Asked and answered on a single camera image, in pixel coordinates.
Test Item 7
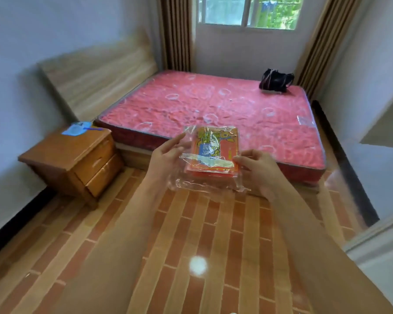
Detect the brown striped curtain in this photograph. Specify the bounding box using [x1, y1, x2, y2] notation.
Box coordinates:
[158, 0, 195, 72]
[293, 0, 364, 100]

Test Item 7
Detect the blue fly swatter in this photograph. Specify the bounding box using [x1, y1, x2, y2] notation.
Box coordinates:
[62, 121, 103, 137]

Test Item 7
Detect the person's right hand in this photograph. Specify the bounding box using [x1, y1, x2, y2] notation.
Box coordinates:
[233, 150, 284, 201]

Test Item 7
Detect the person's left hand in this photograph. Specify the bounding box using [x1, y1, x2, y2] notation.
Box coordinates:
[145, 133, 193, 190]

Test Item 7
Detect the wooden bed frame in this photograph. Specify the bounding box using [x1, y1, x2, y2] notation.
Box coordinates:
[113, 140, 318, 198]

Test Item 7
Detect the person's right forearm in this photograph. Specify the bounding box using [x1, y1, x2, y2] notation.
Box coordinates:
[269, 184, 393, 314]

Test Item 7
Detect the orange packet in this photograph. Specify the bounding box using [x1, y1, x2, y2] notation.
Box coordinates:
[174, 125, 251, 195]

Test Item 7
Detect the brown wooden nightstand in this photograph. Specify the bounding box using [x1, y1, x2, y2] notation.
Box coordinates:
[18, 125, 125, 210]

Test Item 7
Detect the person's left forearm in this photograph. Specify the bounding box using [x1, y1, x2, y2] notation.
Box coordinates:
[49, 180, 171, 314]

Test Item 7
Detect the pink plastic-covered mattress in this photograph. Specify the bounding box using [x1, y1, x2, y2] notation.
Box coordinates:
[94, 69, 327, 184]

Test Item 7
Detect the light wooden bed headboard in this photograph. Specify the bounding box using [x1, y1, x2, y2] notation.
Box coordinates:
[38, 27, 159, 123]

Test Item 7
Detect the white-framed window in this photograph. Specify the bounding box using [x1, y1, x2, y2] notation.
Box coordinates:
[196, 0, 305, 31]

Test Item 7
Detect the black handbag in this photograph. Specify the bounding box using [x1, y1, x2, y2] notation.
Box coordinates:
[259, 68, 295, 94]

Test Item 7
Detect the white door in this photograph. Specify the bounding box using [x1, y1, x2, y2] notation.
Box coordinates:
[342, 209, 393, 314]

